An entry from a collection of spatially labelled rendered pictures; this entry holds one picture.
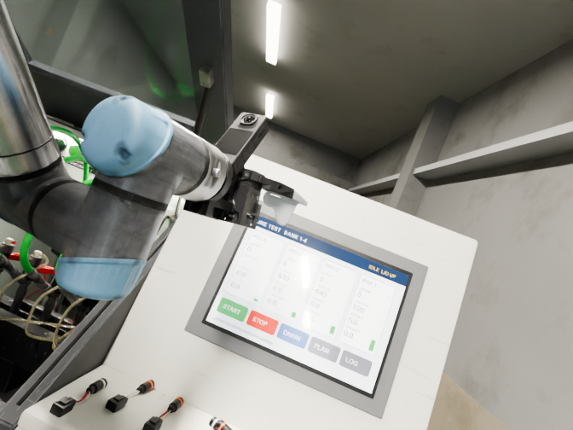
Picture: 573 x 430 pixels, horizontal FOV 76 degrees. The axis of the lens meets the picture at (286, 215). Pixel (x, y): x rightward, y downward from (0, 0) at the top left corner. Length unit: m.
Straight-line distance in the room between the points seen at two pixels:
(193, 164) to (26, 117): 0.16
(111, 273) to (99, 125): 0.14
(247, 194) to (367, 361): 0.51
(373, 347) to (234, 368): 0.31
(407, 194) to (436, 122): 0.82
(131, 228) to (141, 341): 0.57
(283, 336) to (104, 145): 0.62
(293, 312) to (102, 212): 0.57
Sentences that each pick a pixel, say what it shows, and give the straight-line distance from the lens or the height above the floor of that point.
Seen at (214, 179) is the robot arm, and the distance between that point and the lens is 0.44.
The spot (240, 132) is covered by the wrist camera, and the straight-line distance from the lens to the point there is 0.54.
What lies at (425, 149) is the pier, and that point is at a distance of 4.11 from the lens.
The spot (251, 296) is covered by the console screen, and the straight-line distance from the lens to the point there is 0.87.
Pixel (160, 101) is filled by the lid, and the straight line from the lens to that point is 1.08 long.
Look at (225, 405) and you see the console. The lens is 0.89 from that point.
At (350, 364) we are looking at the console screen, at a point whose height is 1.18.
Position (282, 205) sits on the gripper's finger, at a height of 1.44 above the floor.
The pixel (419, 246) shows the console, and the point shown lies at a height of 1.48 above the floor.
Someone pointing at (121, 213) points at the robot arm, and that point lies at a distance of 0.37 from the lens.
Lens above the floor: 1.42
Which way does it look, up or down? 1 degrees up
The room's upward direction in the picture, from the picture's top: 22 degrees clockwise
